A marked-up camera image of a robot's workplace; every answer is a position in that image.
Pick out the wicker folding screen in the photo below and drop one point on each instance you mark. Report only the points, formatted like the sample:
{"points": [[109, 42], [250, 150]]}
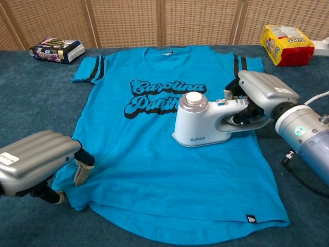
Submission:
{"points": [[128, 23]]}

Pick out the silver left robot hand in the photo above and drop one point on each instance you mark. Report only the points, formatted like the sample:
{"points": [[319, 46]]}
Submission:
{"points": [[33, 155]]}

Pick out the white power strip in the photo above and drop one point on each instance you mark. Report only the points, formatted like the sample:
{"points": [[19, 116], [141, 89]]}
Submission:
{"points": [[322, 49]]}

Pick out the yellow red snack bag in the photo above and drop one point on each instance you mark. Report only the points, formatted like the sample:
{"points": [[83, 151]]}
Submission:
{"points": [[282, 41]]}

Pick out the black wrapped snack pack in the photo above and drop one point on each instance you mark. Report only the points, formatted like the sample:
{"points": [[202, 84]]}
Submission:
{"points": [[54, 51]]}

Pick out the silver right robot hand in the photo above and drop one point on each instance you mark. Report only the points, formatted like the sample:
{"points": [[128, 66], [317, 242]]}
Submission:
{"points": [[264, 87]]}

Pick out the dark teal table cloth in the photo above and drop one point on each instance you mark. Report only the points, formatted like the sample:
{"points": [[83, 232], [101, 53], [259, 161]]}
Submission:
{"points": [[30, 103]]}

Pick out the white handheld garment steamer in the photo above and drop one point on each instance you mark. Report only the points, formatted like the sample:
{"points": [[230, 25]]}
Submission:
{"points": [[195, 126]]}

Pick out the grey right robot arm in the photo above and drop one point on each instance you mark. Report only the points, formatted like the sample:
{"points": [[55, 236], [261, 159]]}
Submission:
{"points": [[308, 128]]}

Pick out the blue Carolina Panthers t-shirt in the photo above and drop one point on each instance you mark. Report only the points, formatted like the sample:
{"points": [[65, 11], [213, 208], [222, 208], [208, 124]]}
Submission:
{"points": [[133, 180]]}

